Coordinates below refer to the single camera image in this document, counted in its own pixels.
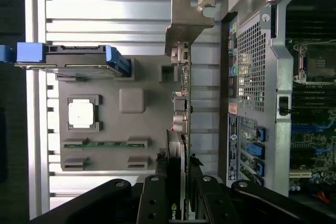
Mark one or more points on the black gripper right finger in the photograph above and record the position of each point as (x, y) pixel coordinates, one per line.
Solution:
(207, 200)

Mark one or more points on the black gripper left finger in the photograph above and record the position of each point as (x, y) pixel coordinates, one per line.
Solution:
(155, 200)

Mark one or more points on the green RAM stick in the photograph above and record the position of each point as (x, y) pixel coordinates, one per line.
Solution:
(110, 144)

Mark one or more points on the grey parts rack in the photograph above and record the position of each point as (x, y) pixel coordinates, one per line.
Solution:
(131, 129)

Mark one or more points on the silver CPU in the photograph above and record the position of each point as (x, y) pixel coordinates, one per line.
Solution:
(81, 113)

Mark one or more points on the green motherboard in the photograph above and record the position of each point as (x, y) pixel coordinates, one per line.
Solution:
(309, 142)

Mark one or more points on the open black PC case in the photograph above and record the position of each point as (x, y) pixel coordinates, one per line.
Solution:
(281, 77)

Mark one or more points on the hard disk with blue label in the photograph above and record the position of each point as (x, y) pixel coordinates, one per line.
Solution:
(78, 53)

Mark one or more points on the CPU socket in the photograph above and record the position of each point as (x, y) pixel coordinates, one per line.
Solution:
(315, 61)

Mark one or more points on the hard drive with blue label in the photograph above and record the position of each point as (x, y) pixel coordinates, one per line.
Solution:
(29, 52)

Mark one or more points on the black RAM slots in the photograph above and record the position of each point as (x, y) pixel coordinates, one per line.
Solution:
(309, 24)

